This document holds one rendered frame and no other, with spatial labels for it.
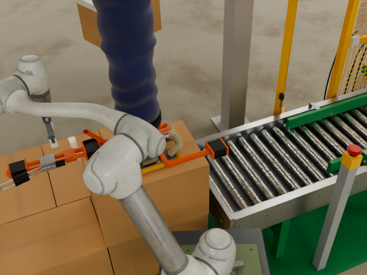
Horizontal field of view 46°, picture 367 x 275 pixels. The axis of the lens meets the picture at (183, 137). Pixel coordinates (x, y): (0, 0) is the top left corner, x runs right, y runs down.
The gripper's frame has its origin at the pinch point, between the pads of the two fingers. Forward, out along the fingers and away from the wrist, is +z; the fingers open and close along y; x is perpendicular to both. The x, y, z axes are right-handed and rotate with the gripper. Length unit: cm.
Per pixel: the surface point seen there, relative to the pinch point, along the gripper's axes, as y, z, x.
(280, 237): -33, 96, -114
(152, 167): -13, 24, -42
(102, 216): -19.6, 41.5, -12.7
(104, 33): -5, -48, -31
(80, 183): 33, 67, -7
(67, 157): -3.4, 12.2, -3.9
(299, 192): -30, 61, -123
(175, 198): -20, 45, -51
